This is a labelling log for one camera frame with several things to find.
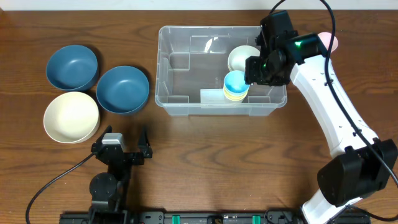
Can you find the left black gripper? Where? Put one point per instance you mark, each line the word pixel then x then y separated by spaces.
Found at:
pixel 143 149

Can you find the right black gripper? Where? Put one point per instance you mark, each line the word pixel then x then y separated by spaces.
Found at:
pixel 253 73

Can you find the small white bowl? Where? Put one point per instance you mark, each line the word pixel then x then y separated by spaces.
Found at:
pixel 237 57

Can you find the light blue plastic cup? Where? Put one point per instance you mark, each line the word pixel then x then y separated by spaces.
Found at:
pixel 235 82

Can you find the light yellow plastic cup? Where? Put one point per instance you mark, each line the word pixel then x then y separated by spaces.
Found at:
pixel 231 94

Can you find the cream plastic cup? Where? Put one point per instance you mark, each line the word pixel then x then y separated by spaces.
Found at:
pixel 234 100

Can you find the pink plastic cup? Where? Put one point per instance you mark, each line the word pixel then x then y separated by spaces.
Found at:
pixel 325 38

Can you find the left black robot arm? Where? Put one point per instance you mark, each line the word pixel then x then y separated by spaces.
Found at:
pixel 109 189

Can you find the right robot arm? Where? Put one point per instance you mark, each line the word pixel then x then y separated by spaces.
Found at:
pixel 361 164

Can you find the dark blue bowl near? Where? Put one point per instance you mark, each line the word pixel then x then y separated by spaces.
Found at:
pixel 123 90

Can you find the dark blue bowl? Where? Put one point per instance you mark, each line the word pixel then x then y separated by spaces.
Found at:
pixel 73 68
pixel 123 90

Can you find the large cream bowl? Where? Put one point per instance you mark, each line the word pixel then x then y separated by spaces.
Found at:
pixel 71 118

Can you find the clear plastic storage bin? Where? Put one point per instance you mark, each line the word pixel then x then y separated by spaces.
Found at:
pixel 192 63

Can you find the dark blue bowl far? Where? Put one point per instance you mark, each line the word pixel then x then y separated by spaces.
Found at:
pixel 73 68

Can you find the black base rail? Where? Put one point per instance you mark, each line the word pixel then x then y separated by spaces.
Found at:
pixel 272 216

